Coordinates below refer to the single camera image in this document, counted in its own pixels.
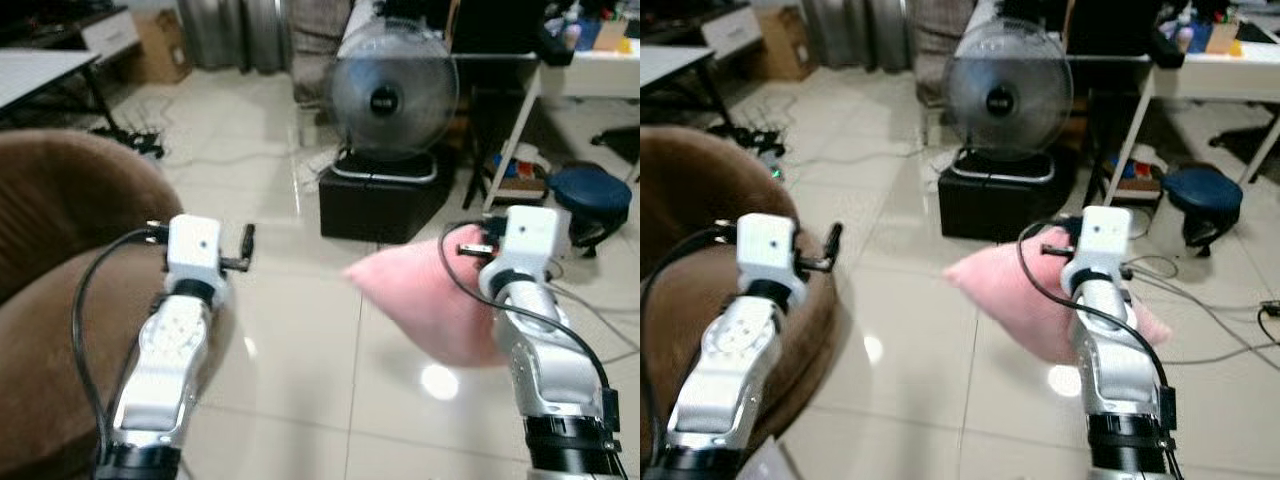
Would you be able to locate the pink pillow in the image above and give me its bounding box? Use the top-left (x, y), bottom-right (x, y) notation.
top-left (342, 224), bottom-right (523, 370)
top-left (942, 226), bottom-right (1173, 367)

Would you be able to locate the brown sofa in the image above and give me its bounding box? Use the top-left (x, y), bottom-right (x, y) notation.
top-left (0, 128), bottom-right (239, 480)
top-left (640, 124), bottom-right (843, 480)

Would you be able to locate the black square ottoman box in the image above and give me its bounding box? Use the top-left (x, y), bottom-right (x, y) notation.
top-left (317, 148), bottom-right (454, 244)
top-left (937, 146), bottom-right (1082, 242)

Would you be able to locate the small box of items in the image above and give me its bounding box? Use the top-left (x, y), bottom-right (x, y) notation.
top-left (488, 145), bottom-right (550, 208)
top-left (1105, 143), bottom-right (1166, 206)

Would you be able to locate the blue round stool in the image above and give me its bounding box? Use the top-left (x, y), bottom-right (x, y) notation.
top-left (547, 164), bottom-right (634, 253)
top-left (1161, 164), bottom-right (1245, 250)

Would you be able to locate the round grey table fan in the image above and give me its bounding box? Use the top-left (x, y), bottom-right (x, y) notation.
top-left (944, 16), bottom-right (1077, 165)
top-left (329, 18), bottom-right (460, 163)

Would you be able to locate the brown cardboard box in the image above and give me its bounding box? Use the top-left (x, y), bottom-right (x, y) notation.
top-left (763, 6), bottom-right (815, 85)
top-left (128, 8), bottom-right (193, 87)

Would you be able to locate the grey ribbed suitcase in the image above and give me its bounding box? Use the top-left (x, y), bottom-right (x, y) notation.
top-left (177, 0), bottom-right (293, 75)
top-left (800, 0), bottom-right (906, 75)

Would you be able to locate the white table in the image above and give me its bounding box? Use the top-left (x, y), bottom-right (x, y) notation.
top-left (338, 0), bottom-right (641, 213)
top-left (958, 0), bottom-right (1280, 208)

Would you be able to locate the white desk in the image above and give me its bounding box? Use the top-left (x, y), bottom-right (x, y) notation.
top-left (640, 43), bottom-right (736, 129)
top-left (0, 46), bottom-right (123, 136)

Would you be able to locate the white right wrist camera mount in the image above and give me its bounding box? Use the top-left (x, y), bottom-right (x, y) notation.
top-left (1061, 205), bottom-right (1134, 293)
top-left (478, 205), bottom-right (560, 301)

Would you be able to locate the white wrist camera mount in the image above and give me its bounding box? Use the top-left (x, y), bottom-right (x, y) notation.
top-left (1061, 205), bottom-right (1134, 293)
top-left (164, 213), bottom-right (224, 293)
top-left (735, 212), bottom-right (802, 304)
top-left (478, 205), bottom-right (560, 301)

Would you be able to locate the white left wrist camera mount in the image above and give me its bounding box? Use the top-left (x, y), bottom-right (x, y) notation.
top-left (164, 213), bottom-right (224, 293)
top-left (735, 212), bottom-right (802, 304)

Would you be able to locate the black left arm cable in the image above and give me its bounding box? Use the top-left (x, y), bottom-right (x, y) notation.
top-left (70, 222), bottom-right (171, 476)
top-left (640, 222), bottom-right (741, 471)

